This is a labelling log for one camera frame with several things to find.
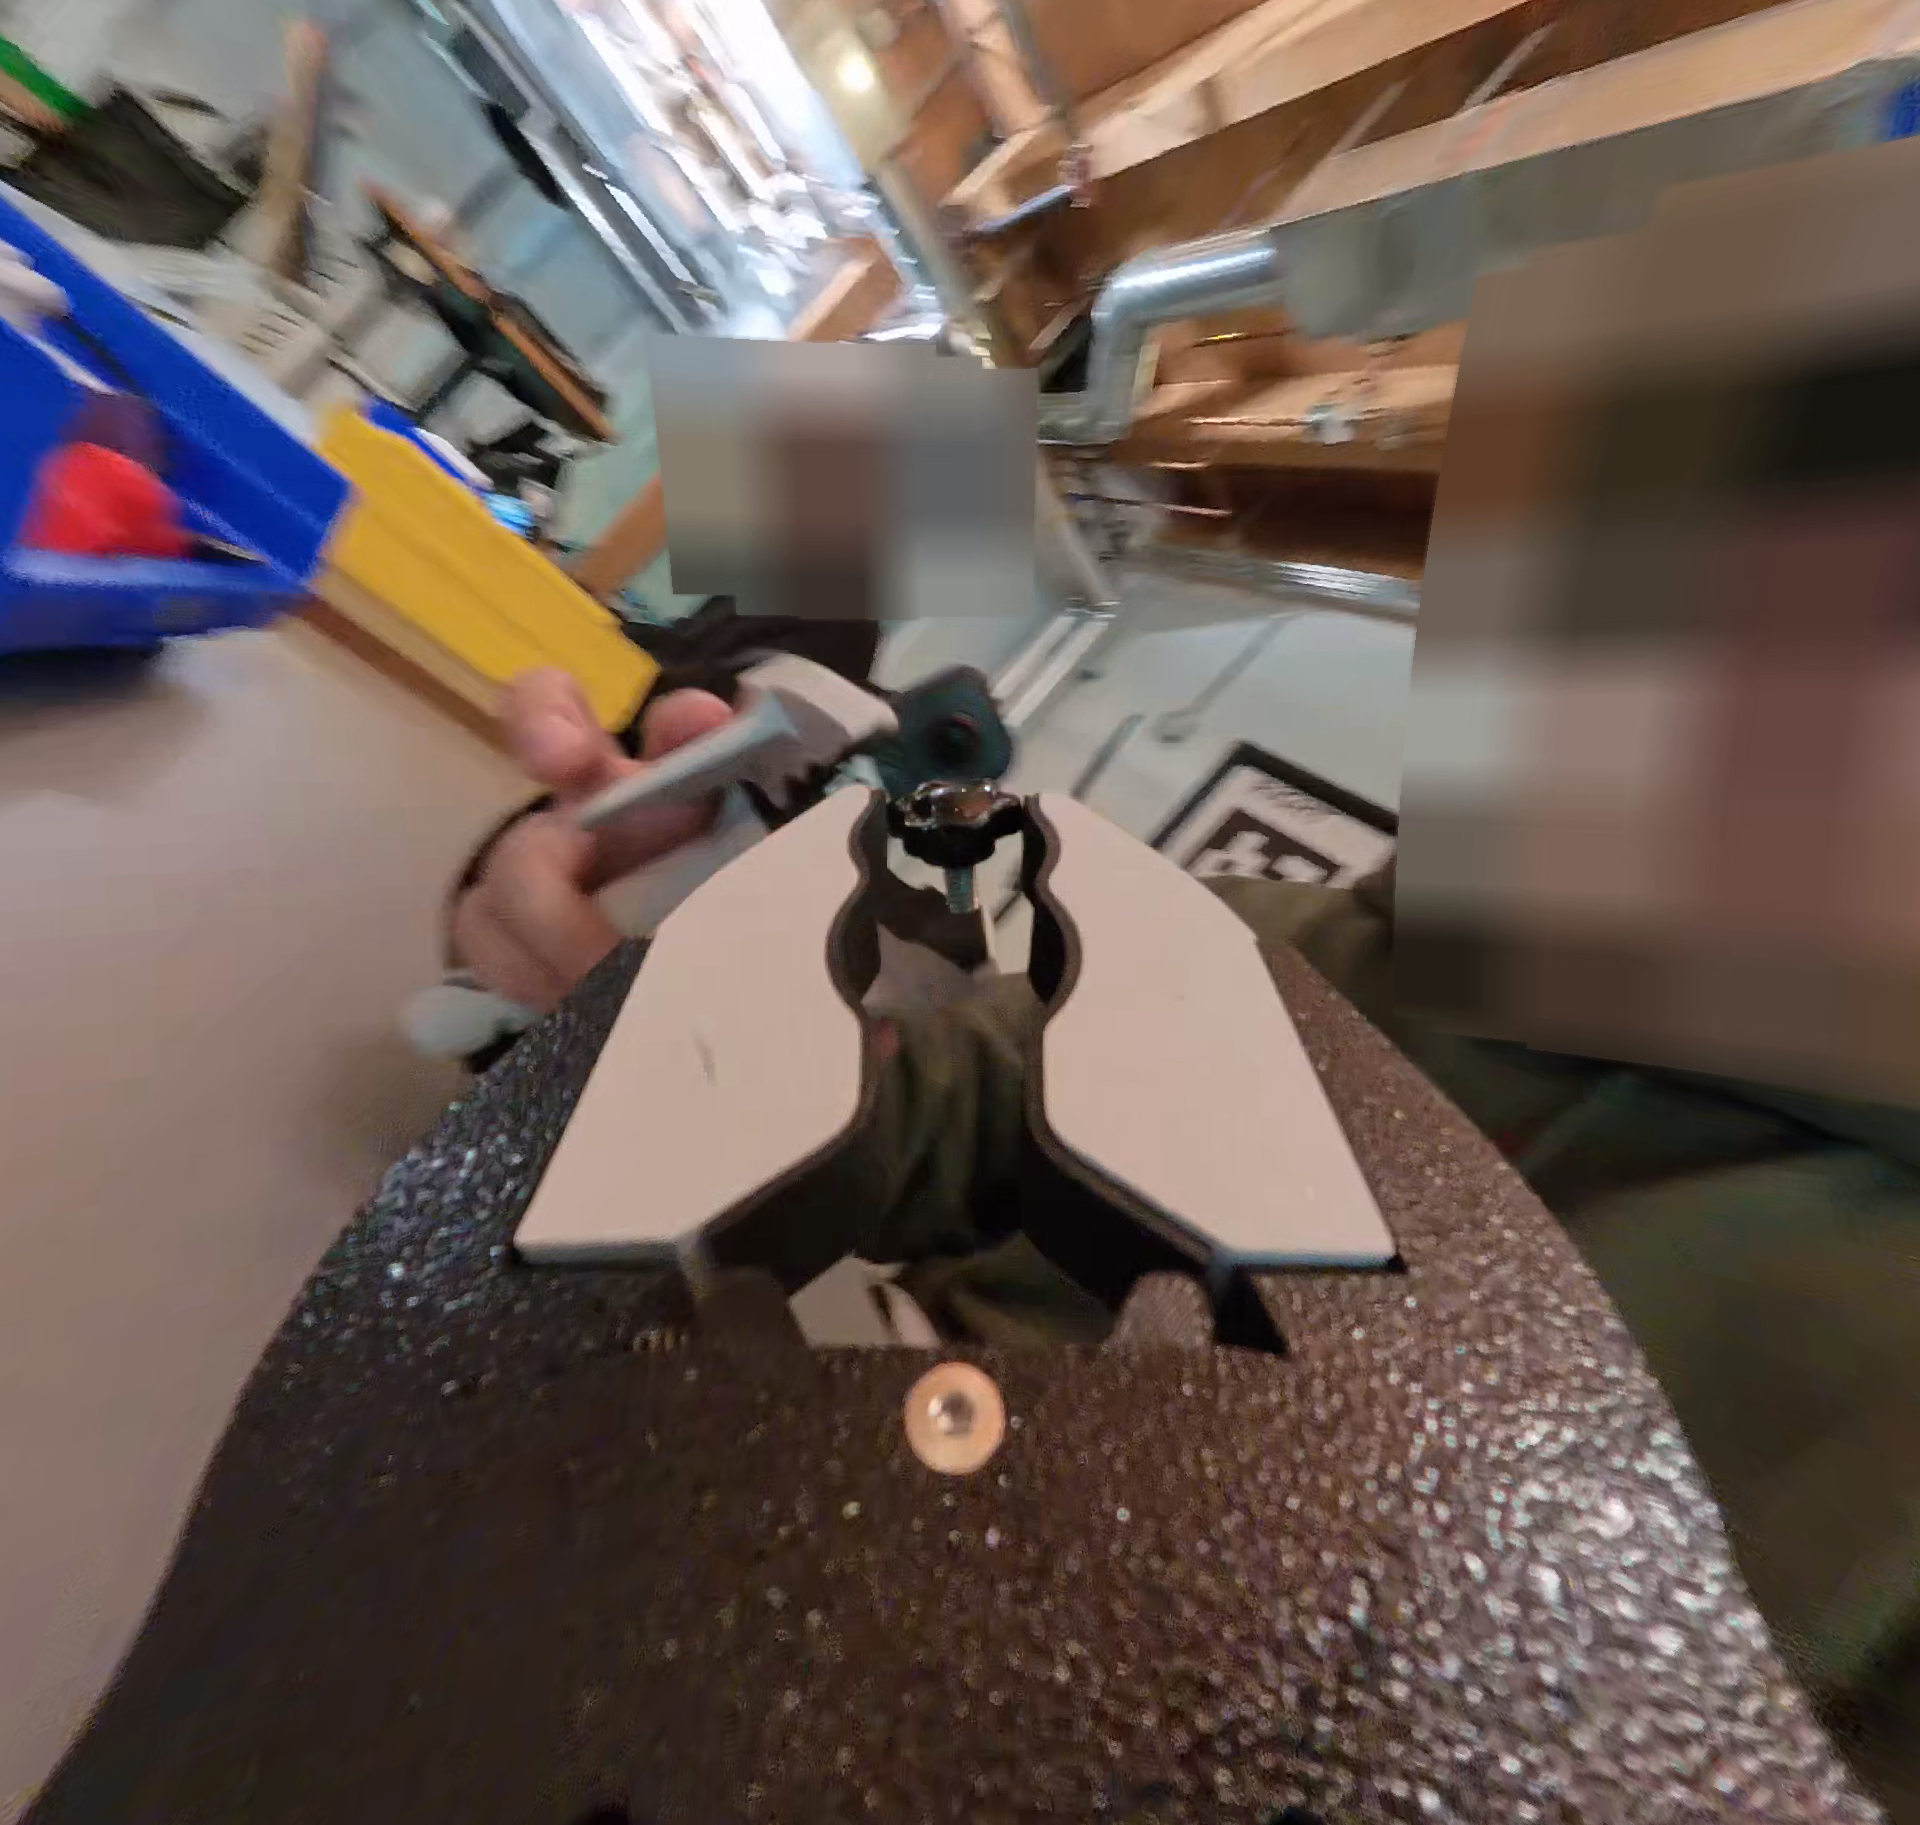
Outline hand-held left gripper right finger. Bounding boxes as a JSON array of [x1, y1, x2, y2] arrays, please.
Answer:
[[1023, 789, 1403, 1312]]

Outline blue plastic bin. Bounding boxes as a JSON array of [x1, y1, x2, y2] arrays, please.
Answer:
[[0, 191, 353, 658]]

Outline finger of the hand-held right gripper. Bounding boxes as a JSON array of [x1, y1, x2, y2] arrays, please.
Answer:
[[577, 696, 800, 831], [726, 655, 905, 814]]

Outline person's right hand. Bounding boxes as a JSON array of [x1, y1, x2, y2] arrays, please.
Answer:
[[442, 665, 739, 1018]]

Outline dark round object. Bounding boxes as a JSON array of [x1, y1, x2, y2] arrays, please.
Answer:
[[876, 665, 1023, 795]]

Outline printed marker sheet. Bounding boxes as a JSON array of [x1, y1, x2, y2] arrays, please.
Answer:
[[1155, 741, 1403, 891]]

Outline yellow plastic bin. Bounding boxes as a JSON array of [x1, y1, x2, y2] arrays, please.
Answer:
[[306, 407, 662, 734]]

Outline black knob screw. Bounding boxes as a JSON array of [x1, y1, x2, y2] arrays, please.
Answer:
[[887, 778, 1024, 927]]

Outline red block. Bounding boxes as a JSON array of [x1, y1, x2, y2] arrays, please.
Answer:
[[22, 441, 197, 561]]

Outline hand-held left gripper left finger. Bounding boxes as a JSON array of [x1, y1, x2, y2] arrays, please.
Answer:
[[511, 782, 902, 1297]]

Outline silver air duct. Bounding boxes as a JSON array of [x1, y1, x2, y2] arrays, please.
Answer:
[[1036, 241, 1295, 449]]

